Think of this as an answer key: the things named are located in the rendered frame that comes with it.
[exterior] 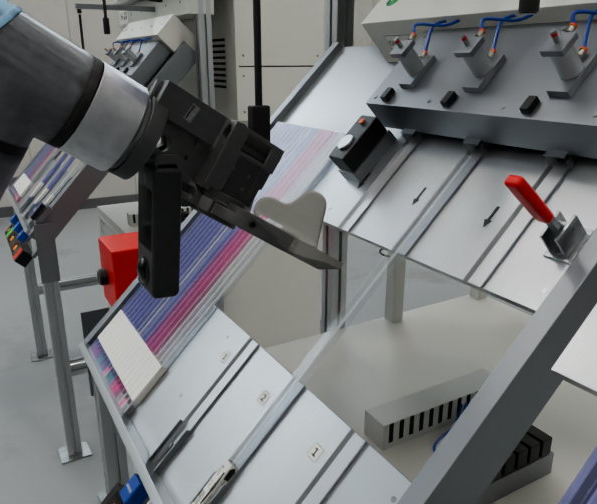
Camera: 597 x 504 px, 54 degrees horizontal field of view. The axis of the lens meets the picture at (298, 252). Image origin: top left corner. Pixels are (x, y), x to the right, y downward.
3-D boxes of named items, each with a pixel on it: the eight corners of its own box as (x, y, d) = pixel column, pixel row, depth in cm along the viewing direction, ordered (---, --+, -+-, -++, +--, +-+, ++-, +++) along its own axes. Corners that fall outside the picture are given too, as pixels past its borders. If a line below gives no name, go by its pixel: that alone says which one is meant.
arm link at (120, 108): (64, 154, 41) (47, 141, 48) (122, 183, 44) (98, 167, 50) (114, 60, 41) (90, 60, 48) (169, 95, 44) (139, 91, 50)
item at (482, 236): (563, 341, 52) (542, 312, 49) (247, 198, 106) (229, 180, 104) (755, 70, 56) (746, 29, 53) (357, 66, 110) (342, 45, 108)
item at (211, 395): (290, 695, 46) (265, 689, 44) (104, 352, 100) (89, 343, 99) (431, 498, 49) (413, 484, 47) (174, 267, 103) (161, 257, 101)
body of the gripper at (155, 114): (292, 155, 50) (174, 78, 43) (245, 243, 50) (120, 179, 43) (253, 145, 57) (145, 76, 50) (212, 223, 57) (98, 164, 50)
